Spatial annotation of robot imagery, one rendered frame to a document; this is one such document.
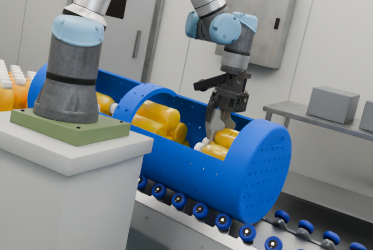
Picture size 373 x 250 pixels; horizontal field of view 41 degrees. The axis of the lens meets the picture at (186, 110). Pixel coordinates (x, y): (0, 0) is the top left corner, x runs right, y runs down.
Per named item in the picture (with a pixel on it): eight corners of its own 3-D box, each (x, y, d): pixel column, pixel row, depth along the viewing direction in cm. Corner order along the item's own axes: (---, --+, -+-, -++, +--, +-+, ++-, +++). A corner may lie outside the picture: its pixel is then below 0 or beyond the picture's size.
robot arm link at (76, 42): (44, 74, 111) (53, 12, 108) (46, 67, 123) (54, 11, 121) (99, 82, 114) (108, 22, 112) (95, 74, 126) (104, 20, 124)
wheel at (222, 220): (233, 220, 130) (236, 223, 132) (224, 208, 133) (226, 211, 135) (220, 231, 130) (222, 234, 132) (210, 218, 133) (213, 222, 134)
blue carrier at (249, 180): (227, 234, 126) (256, 126, 122) (19, 132, 175) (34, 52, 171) (277, 216, 150) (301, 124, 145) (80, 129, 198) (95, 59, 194)
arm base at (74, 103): (75, 126, 110) (82, 81, 108) (19, 111, 115) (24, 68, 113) (109, 119, 124) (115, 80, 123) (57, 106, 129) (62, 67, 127)
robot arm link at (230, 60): (218, 49, 139) (233, 51, 146) (215, 65, 140) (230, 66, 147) (241, 55, 135) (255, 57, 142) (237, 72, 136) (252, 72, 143)
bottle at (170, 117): (181, 106, 155) (137, 91, 165) (167, 115, 150) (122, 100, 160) (182, 126, 158) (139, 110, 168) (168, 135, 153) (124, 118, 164)
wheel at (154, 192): (167, 189, 143) (170, 192, 144) (160, 178, 146) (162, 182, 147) (155, 199, 143) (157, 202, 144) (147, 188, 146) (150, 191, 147)
